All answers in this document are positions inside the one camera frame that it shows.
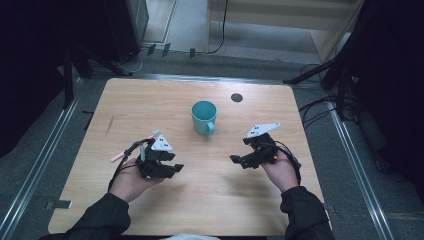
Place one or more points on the metal floor rail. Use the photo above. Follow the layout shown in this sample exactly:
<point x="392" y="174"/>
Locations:
<point x="43" y="146"/>
<point x="360" y="170"/>

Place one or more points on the dark cabinet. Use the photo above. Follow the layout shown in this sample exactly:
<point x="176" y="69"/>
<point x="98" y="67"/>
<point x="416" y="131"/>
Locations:
<point x="126" y="26"/>

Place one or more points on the grey metal bracket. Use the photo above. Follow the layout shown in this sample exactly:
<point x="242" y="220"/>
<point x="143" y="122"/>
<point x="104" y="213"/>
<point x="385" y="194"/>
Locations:
<point x="60" y="204"/>

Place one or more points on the pink toothbrush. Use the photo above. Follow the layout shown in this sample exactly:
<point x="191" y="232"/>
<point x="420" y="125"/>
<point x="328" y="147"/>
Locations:
<point x="117" y="156"/>

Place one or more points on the black metal stand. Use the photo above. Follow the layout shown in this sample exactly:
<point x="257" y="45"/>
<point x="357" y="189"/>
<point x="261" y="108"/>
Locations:
<point x="340" y="90"/>
<point x="68" y="83"/>

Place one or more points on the dark round table grommet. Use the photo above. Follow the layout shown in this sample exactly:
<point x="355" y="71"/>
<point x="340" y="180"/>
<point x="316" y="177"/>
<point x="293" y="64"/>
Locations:
<point x="236" y="97"/>

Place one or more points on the black curtain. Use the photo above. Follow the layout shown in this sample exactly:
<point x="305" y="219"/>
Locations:
<point x="393" y="83"/>
<point x="30" y="66"/>

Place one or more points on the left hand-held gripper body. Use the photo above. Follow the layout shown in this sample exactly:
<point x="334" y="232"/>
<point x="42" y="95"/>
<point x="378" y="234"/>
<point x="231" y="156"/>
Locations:
<point x="153" y="168"/>

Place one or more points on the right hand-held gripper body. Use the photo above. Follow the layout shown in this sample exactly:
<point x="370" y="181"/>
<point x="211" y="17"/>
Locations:
<point x="261" y="150"/>

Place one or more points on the person's left hand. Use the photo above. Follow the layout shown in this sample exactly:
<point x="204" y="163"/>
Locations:
<point x="128" y="183"/>

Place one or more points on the black plug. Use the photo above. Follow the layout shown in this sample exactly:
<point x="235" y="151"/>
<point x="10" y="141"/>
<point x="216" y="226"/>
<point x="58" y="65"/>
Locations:
<point x="151" y="49"/>
<point x="166" y="49"/>
<point x="192" y="52"/>

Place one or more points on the teal cup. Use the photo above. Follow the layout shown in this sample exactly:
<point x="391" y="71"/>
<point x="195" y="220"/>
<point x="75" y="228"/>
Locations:
<point x="203" y="123"/>

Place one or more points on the light wooden furniture panel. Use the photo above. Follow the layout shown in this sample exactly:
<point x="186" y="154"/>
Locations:
<point x="326" y="40"/>

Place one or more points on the person's right hand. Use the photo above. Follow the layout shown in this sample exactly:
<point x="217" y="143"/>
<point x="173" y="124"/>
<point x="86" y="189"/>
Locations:
<point x="281" y="175"/>

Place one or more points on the white cloth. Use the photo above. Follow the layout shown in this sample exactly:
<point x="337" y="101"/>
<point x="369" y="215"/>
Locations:
<point x="190" y="237"/>

